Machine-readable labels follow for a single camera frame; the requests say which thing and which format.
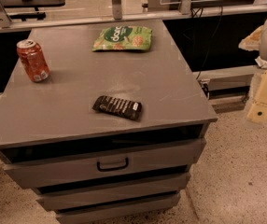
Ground middle grey drawer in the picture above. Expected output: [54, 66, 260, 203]
[36, 172, 190, 211]

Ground green chip bag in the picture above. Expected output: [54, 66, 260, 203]
[92, 25, 152, 51]

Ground bottom grey drawer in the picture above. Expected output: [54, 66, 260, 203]
[56, 192, 180, 224]

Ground yellow patterned snack bag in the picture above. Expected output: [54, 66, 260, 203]
[238, 26, 262, 51]

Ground grey metal shelf rail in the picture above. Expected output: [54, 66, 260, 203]
[193, 65, 262, 91]

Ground black rxbar chocolate bar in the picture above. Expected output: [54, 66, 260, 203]
[92, 95, 142, 120]

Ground grey drawer cabinet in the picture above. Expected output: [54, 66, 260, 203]
[0, 21, 217, 224]

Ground top grey drawer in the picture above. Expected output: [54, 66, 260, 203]
[5, 138, 206, 189]

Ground black hanging cable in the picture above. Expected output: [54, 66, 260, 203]
[190, 6, 224, 81]

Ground grey drawer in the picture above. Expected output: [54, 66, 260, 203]
[56, 192, 180, 224]
[36, 172, 190, 211]
[5, 138, 206, 189]

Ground black drawer handle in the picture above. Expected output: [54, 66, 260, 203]
[96, 158, 129, 173]

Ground red coke can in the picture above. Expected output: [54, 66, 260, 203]
[17, 39, 50, 82]

